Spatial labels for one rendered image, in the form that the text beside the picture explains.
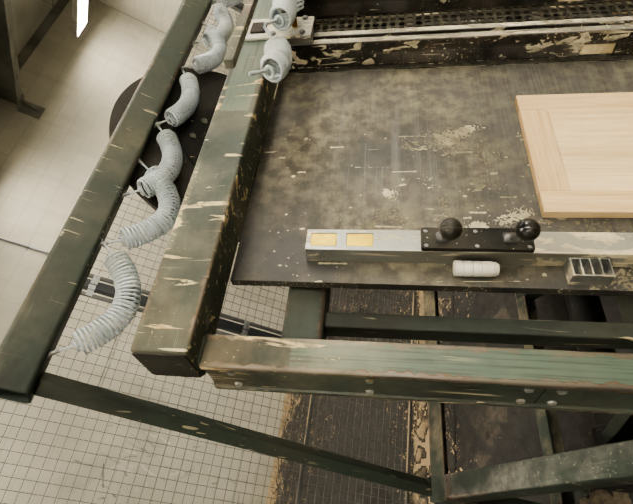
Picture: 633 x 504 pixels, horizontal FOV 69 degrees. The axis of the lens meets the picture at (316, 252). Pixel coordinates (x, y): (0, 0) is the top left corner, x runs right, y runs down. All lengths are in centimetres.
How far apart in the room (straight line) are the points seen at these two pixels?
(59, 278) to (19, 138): 527
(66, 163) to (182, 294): 558
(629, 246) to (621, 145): 30
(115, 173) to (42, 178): 474
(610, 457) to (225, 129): 122
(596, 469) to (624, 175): 74
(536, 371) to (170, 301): 59
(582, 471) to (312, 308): 88
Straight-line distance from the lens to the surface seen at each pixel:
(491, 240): 91
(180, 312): 81
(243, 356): 80
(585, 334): 97
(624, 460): 143
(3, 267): 576
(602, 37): 148
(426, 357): 77
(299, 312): 91
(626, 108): 132
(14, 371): 124
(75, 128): 666
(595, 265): 98
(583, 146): 119
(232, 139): 107
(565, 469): 152
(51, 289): 131
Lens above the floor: 196
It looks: 18 degrees down
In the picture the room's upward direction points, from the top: 70 degrees counter-clockwise
